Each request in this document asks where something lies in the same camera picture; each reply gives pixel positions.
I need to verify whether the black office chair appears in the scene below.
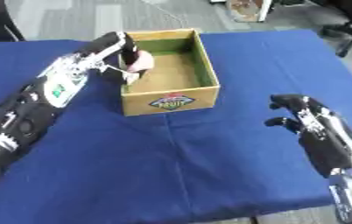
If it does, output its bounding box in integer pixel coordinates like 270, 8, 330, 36
313, 0, 352, 58

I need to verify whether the tan cardboard box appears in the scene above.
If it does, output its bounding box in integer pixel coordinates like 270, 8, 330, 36
117, 28, 222, 117

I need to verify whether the cardboard box on floor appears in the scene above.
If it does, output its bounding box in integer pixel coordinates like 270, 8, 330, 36
225, 0, 274, 24

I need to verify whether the pink toy object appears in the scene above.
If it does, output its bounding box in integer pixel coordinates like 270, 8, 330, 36
125, 50, 157, 74

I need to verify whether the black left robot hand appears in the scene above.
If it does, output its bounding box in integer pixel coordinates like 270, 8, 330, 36
74, 31, 145, 86

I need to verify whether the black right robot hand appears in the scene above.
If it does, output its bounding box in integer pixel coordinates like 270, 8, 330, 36
263, 93, 352, 178

